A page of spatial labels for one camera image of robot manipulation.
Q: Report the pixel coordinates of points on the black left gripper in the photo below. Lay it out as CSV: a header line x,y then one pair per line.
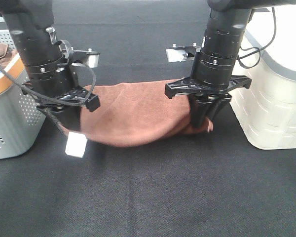
x,y
61,102

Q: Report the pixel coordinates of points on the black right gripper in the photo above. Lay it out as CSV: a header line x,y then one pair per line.
x,y
200,107

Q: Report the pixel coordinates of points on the brown microfibre towel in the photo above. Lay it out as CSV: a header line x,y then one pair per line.
x,y
132,114

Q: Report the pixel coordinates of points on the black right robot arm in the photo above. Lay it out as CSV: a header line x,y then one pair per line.
x,y
211,80

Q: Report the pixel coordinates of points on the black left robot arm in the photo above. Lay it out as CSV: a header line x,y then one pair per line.
x,y
48,61

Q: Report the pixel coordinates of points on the brown towel in basket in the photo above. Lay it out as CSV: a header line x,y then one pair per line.
x,y
6,55

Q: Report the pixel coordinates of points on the grey perforated laundry basket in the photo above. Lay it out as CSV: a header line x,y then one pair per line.
x,y
20,121

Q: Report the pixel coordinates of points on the white lidded storage basket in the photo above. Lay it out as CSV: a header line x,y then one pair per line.
x,y
267,110

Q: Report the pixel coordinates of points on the black table cloth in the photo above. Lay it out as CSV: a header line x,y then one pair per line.
x,y
207,185

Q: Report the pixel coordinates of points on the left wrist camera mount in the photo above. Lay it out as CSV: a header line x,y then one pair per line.
x,y
82,58

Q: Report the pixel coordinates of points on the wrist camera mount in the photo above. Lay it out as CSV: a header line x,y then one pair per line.
x,y
182,53
82,58

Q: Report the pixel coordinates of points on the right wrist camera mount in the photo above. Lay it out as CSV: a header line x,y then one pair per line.
x,y
182,53

